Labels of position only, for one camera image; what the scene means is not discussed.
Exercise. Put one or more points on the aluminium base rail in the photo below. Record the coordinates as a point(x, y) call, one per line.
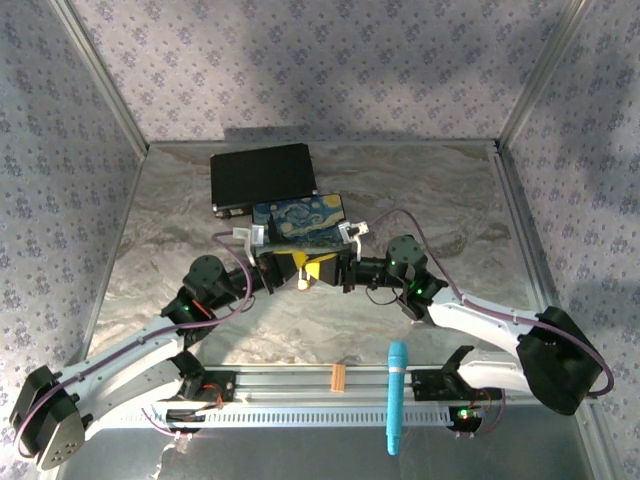
point(290, 382)

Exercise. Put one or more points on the aluminium frame post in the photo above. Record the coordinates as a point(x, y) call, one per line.
point(541, 75)
point(102, 75)

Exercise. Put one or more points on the blue marker pen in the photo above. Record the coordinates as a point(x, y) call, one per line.
point(396, 390)

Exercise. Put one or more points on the ridged wooden block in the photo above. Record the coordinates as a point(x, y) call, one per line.
point(338, 378)

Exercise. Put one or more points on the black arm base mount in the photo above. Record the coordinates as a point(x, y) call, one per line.
point(215, 387)
point(435, 385)

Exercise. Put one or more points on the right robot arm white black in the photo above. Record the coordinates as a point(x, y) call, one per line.
point(480, 312)

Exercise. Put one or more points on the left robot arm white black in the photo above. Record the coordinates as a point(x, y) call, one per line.
point(125, 357)

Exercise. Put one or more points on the black flat case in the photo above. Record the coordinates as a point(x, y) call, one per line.
point(262, 175)

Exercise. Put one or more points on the circuit board with green light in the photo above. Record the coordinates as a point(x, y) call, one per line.
point(465, 415)

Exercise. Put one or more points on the aluminium table side rail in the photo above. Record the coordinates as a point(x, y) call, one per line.
point(527, 250)
point(114, 250)

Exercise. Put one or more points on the starry night painted box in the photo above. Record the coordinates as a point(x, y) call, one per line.
point(300, 220)

